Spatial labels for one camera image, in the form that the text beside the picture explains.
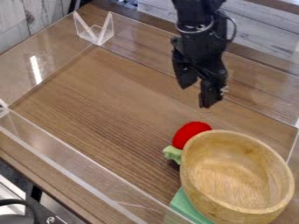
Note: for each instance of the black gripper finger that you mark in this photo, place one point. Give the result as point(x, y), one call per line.
point(211, 92)
point(185, 73)

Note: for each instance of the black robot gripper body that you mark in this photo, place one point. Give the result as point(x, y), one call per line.
point(202, 44)

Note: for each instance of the red plush strawberry toy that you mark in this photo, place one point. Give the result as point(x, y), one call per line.
point(173, 151)

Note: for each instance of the wooden bowl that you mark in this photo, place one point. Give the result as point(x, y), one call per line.
point(237, 179)

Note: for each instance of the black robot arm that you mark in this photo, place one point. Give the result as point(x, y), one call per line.
point(199, 12)

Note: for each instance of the green foam block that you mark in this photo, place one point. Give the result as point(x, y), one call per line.
point(182, 205)

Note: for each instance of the clear acrylic corner bracket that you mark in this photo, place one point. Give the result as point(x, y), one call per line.
point(95, 34)

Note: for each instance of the clear acrylic front wall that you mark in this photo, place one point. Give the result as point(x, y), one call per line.
point(89, 188)

